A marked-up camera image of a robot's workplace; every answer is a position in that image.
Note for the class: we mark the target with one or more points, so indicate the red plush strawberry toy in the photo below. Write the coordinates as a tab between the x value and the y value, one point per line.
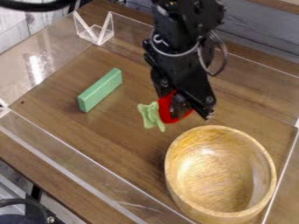
157	114

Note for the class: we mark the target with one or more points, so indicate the green rectangular block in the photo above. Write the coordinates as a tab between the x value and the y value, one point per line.
101	90

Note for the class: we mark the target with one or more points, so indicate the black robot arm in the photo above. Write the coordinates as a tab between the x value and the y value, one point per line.
180	52

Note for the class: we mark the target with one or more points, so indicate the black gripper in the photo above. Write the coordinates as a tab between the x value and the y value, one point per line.
184	75

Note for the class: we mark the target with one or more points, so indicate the round wooden bowl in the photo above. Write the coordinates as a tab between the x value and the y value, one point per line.
221	175

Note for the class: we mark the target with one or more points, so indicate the black metal stand base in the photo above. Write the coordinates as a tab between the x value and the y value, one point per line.
39	212

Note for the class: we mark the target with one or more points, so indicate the clear acrylic corner bracket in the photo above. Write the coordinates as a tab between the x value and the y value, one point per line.
97	34

